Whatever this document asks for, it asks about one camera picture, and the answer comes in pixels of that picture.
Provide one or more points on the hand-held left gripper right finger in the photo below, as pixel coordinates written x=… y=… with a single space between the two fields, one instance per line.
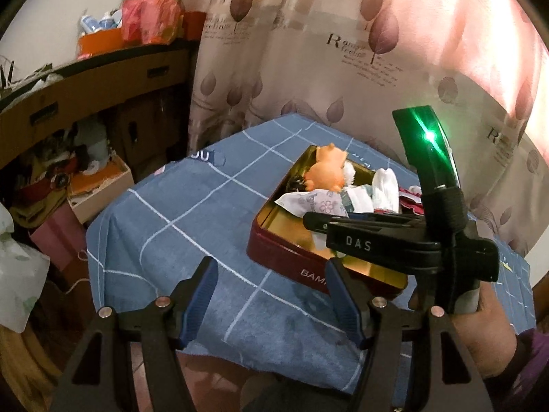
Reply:
x=345 y=304

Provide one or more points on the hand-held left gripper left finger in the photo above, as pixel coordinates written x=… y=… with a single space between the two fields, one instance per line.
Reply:
x=201 y=304

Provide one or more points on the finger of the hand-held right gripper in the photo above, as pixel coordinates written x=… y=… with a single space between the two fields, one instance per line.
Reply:
x=343 y=219
x=369 y=244

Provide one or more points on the white tissue packet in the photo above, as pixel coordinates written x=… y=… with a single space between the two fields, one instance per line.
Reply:
x=358 y=197

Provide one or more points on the white patterned cloth items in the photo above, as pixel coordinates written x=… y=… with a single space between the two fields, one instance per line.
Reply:
x=309 y=201

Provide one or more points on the orange rubber animal toy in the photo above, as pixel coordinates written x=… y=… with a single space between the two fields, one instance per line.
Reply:
x=326 y=171

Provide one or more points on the red metal tin box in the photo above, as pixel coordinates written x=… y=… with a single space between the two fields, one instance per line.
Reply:
x=291 y=261

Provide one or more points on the person's right forearm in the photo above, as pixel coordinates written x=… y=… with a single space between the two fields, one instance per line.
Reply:
x=534 y=360

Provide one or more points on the person's right hand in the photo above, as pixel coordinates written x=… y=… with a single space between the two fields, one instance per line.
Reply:
x=489 y=343

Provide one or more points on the blue checked blanket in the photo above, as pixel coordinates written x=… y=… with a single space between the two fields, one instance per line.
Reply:
x=180 y=223

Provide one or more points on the open cardboard box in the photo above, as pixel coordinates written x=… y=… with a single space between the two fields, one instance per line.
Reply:
x=103 y=184

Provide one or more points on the pink paper bag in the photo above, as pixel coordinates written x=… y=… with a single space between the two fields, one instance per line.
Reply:
x=58 y=236

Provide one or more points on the beige leaf print curtain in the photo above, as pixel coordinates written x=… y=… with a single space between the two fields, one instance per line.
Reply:
x=343 y=51

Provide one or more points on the white plastic bag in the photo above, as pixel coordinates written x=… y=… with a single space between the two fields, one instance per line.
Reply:
x=17 y=274

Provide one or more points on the pile of assorted clutter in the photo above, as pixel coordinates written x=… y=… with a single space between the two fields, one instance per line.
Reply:
x=55 y=163

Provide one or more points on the brown wooden cabinet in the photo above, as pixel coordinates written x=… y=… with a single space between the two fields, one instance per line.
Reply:
x=85 y=94

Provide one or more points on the red carton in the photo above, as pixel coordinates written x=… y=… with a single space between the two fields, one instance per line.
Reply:
x=194 y=25

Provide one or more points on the red plastic bag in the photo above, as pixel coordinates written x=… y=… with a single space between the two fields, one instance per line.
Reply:
x=150 y=17

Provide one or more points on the orange storage box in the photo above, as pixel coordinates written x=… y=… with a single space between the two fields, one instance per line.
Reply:
x=101 y=43

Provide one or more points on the blue and white bottle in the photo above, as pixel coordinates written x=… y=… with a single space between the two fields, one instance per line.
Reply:
x=90 y=23
x=107 y=20

